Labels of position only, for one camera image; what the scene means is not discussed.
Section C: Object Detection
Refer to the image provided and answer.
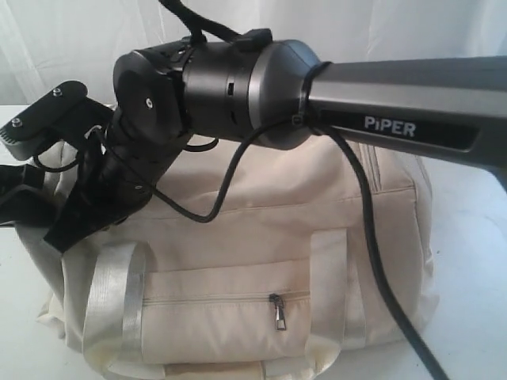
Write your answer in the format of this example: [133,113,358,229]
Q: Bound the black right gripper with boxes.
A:
[43,94,191,254]

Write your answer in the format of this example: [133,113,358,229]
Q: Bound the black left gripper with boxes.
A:
[1,164,57,228]

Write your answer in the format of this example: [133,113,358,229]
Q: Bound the cream duffel bag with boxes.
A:
[15,136,444,380]

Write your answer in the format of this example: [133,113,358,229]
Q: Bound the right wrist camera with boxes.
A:
[1,81,113,161]

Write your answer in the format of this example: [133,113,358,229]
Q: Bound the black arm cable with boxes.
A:
[150,118,451,380]

